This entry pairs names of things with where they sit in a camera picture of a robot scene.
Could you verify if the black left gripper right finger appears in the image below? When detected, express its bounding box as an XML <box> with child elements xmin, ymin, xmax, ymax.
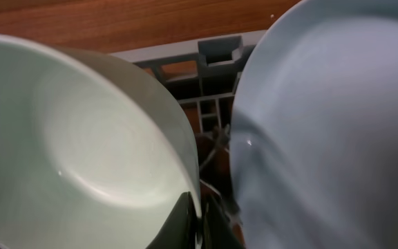
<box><xmin>202</xmin><ymin>196</ymin><xmax>244</xmax><ymax>249</ymax></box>

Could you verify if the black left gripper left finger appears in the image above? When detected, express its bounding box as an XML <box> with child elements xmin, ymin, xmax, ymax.
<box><xmin>146</xmin><ymin>192</ymin><xmax>198</xmax><ymax>249</ymax></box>

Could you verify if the green bowl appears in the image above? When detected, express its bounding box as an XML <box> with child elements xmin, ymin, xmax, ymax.
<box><xmin>0</xmin><ymin>35</ymin><xmax>202</xmax><ymax>248</ymax></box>

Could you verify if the light blue plate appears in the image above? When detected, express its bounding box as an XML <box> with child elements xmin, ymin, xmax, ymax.
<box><xmin>230</xmin><ymin>0</ymin><xmax>398</xmax><ymax>248</ymax></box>

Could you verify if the grey dishwasher rack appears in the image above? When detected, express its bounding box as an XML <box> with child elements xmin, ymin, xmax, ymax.
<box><xmin>111</xmin><ymin>29</ymin><xmax>267</xmax><ymax>249</ymax></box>

